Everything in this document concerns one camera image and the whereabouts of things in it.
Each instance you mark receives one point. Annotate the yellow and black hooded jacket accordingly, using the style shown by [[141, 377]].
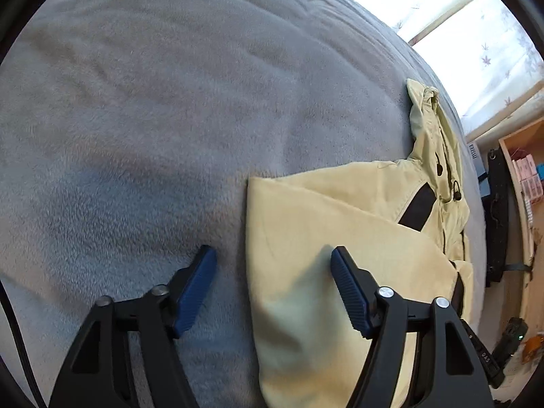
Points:
[[318, 212]]

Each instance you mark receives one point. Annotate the white and blue box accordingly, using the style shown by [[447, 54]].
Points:
[[475, 159]]

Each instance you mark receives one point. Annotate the orange object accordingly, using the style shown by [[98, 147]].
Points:
[[532, 348]]

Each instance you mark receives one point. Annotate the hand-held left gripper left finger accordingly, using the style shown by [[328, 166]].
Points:
[[195, 293]]

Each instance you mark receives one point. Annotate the blue-grey fleece bed blanket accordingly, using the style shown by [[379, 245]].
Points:
[[148, 114]]

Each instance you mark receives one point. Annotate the long black bag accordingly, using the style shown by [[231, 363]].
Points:
[[497, 216]]

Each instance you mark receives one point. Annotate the dark device with green light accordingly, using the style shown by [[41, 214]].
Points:
[[512, 338]]

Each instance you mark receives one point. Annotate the white leaf print curtain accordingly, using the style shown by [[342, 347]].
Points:
[[488, 51]]

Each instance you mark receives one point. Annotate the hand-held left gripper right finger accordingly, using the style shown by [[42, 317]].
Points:
[[348, 293]]

